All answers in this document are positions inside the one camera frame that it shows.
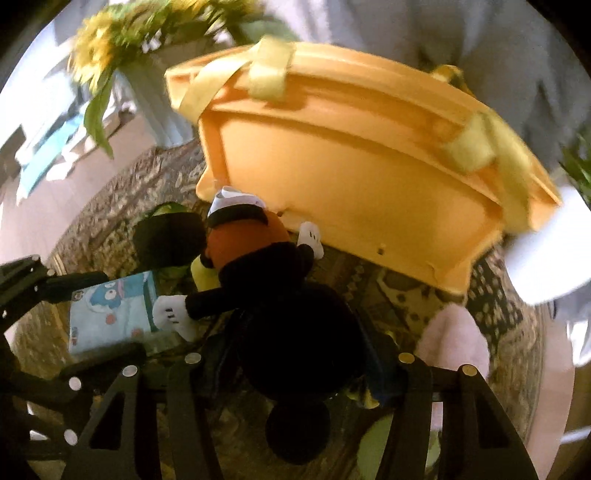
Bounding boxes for black mouse plush toy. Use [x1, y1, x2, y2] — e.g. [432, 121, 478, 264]
[152, 185, 402, 464]

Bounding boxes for orange basket with yellow handles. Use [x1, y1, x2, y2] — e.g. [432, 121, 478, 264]
[164, 36, 564, 296]

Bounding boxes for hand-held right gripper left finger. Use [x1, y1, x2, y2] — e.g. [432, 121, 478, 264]
[71, 353, 225, 480]

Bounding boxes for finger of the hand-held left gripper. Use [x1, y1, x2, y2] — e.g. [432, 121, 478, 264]
[0, 255, 110, 319]
[0, 342, 149, 462]

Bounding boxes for yellow artificial flowers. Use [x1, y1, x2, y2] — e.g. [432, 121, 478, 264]
[69, 0, 266, 160]

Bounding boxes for light blue cloth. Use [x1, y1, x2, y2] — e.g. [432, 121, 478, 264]
[16, 115, 86, 195]

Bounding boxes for light blue picture book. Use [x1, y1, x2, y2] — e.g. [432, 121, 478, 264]
[68, 271, 160, 356]

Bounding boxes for white vase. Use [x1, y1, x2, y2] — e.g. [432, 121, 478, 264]
[115, 41, 218, 148]

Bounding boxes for green plant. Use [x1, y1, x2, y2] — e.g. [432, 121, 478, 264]
[558, 134, 591, 208]

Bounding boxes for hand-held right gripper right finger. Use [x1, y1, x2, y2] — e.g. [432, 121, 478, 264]
[376, 353, 541, 480]

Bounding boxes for black and green plush toy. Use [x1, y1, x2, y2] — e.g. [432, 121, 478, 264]
[133, 203, 208, 282]

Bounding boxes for light green plush toy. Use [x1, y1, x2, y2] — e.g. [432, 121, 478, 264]
[356, 415, 441, 480]

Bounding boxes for pink plush toy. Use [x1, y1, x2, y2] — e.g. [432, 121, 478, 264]
[413, 305, 491, 435]

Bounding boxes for white pot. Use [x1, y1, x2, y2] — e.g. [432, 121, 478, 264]
[501, 182, 591, 306]

